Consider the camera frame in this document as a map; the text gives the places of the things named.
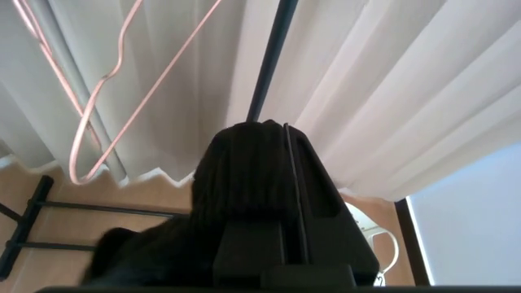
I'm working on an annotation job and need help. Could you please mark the beige curtain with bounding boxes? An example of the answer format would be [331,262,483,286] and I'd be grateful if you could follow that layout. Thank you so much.
[0,0,521,203]

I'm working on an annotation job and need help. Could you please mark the white laundry basket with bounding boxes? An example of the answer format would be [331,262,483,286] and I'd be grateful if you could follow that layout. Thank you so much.
[344,202,401,286]

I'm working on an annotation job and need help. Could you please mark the black shorts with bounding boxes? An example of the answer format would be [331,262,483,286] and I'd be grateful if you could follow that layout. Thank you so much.
[81,119,294,286]

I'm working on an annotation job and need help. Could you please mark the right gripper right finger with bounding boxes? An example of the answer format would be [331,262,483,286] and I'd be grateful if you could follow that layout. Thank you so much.
[283,123,380,286]

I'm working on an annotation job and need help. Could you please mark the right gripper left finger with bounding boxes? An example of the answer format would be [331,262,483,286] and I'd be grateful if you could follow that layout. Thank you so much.
[212,218,286,286]

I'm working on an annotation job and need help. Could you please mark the black clothes rack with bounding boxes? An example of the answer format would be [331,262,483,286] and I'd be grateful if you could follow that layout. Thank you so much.
[0,0,300,282]

